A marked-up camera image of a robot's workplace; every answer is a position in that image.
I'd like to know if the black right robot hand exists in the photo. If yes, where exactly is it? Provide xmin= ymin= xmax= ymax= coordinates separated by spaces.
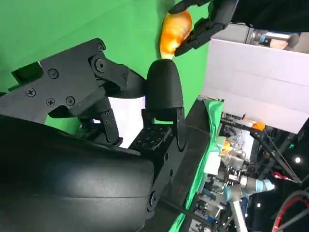
xmin=0 ymin=37 xmax=187 ymax=232

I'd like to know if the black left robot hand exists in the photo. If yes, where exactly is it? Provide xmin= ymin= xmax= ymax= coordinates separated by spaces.
xmin=168 ymin=0 xmax=309 ymax=58

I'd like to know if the orange and white bread roll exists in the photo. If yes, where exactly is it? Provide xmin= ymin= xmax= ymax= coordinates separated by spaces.
xmin=159 ymin=9 xmax=194 ymax=60

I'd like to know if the lilac plate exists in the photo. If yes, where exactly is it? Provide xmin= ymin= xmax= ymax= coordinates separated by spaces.
xmin=93 ymin=95 xmax=147 ymax=148

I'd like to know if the orange plastic part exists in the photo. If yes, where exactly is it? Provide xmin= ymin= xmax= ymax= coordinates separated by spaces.
xmin=242 ymin=118 xmax=266 ymax=132

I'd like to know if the small white box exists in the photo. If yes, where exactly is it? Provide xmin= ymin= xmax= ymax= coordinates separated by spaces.
xmin=205 ymin=152 xmax=221 ymax=175

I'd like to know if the green table cloth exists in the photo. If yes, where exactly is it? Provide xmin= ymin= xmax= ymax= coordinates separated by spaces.
xmin=0 ymin=0 xmax=211 ymax=136

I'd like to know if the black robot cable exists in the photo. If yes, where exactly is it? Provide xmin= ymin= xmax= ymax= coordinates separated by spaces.
xmin=158 ymin=195 xmax=219 ymax=229

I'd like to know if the red cable loop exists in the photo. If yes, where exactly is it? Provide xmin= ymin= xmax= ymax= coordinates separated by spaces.
xmin=272 ymin=190 xmax=309 ymax=232

